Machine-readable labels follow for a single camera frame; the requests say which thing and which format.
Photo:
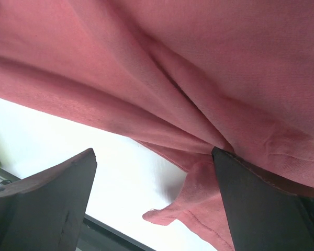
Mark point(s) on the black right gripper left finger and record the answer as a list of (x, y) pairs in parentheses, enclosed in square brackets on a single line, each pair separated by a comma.
[(46, 210)]

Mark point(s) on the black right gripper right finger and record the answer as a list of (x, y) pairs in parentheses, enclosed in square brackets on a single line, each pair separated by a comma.
[(265, 211)]

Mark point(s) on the pink t shirt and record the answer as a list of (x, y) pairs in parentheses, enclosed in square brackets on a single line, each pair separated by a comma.
[(178, 77)]

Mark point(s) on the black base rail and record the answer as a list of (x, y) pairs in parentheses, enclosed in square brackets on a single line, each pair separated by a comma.
[(96, 235)]

